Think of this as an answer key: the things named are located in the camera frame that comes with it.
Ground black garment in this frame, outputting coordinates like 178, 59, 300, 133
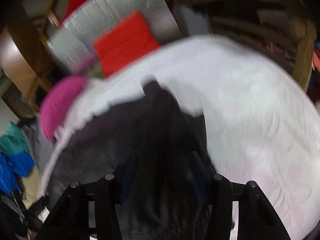
47, 81, 211, 239

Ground teal and blue clothes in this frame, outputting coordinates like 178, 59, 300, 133
1, 122, 35, 194

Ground grey cloth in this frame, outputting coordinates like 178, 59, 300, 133
22, 119, 55, 173

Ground white bed blanket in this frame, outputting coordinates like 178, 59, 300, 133
37, 35, 319, 239

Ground pink pillow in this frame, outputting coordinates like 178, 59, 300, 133
40, 75, 87, 140

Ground wooden nightstand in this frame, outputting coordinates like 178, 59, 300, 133
1, 20, 56, 112

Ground red pillow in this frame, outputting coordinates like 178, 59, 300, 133
93, 11, 160, 77

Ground wooden shelf unit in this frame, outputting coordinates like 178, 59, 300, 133
167, 0, 317, 90

